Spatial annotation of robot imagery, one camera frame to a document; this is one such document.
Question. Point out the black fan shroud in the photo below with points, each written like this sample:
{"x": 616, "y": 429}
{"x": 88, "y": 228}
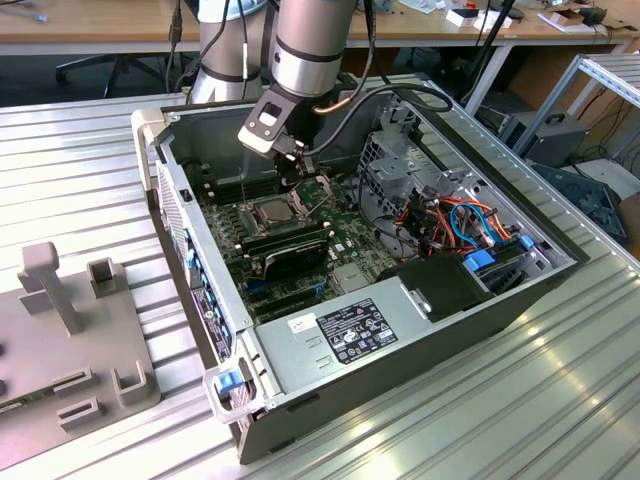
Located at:
{"x": 440, "y": 287}

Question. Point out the white box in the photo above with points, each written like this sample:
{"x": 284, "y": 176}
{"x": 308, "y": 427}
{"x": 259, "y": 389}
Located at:
{"x": 462, "y": 17}

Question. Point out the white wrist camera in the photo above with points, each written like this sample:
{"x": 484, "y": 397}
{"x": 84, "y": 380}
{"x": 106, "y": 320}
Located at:
{"x": 265, "y": 125}

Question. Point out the open PC case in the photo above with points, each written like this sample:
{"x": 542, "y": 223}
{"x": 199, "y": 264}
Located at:
{"x": 400, "y": 380}

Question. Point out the aluminium frame shelf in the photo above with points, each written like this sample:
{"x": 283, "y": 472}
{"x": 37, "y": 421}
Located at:
{"x": 605, "y": 70}

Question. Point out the green RAM stick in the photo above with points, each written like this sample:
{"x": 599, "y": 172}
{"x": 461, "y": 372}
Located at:
{"x": 300, "y": 239}
{"x": 15, "y": 406}

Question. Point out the CPU socket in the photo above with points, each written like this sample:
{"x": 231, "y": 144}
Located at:
{"x": 260, "y": 229}

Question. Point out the silver drive cage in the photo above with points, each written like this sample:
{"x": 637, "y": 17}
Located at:
{"x": 395, "y": 170}

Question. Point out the grey parts rack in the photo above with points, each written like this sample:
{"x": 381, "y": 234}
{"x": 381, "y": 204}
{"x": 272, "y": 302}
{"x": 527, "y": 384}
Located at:
{"x": 75, "y": 360}

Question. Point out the blue case latch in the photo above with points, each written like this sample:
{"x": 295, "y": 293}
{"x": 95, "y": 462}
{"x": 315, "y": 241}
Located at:
{"x": 227, "y": 382}

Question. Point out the blue disk carrier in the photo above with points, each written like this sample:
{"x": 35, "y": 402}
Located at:
{"x": 480, "y": 262}

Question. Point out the black graphics card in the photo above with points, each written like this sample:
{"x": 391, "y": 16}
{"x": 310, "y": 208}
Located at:
{"x": 295, "y": 260}

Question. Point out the black office chair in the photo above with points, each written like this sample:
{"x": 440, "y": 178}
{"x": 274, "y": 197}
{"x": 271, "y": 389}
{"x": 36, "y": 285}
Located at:
{"x": 90, "y": 67}

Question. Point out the green motherboard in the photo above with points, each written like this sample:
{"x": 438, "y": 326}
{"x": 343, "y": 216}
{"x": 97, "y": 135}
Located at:
{"x": 350, "y": 240}

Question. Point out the locking lever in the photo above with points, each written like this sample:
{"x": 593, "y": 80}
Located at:
{"x": 243, "y": 190}

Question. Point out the silver CPU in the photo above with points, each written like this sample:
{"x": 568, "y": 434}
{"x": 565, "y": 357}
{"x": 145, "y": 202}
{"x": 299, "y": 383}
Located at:
{"x": 274, "y": 214}

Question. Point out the silver chipset heatsink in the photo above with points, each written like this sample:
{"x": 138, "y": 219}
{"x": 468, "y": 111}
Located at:
{"x": 347, "y": 277}

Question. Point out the dark teal panel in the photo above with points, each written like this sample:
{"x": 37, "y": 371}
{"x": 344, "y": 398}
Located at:
{"x": 575, "y": 190}

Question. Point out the wooden desk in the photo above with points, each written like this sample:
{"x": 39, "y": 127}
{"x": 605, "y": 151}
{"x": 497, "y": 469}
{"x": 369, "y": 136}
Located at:
{"x": 425, "y": 32}

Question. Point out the grey power supply unit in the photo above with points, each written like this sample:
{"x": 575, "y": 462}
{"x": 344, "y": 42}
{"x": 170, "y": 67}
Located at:
{"x": 300, "y": 360}

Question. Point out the grey computer box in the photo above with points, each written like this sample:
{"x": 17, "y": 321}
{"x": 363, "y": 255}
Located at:
{"x": 550, "y": 137}

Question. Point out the cardboard box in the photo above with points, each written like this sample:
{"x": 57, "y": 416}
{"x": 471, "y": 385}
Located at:
{"x": 565, "y": 20}

